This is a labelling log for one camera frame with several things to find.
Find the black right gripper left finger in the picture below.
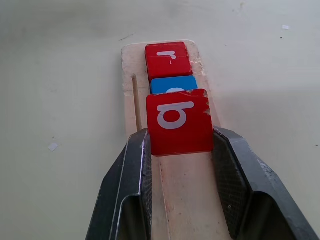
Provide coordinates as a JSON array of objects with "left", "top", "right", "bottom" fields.
[{"left": 85, "top": 127, "right": 153, "bottom": 240}]

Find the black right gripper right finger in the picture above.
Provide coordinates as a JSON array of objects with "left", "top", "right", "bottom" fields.
[{"left": 211, "top": 125, "right": 320, "bottom": 240}]

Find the red letter b block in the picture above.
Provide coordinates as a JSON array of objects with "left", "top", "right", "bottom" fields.
[{"left": 145, "top": 88, "right": 214, "bottom": 157}]

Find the wooden letter tray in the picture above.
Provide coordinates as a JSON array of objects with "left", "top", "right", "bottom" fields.
[{"left": 120, "top": 39, "right": 235, "bottom": 240}]

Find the blue letter o block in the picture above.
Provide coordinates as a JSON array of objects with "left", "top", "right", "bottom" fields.
[{"left": 149, "top": 75, "right": 199, "bottom": 96}]

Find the red letter r block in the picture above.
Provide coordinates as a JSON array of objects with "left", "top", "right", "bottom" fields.
[{"left": 144, "top": 41, "right": 194, "bottom": 82}]

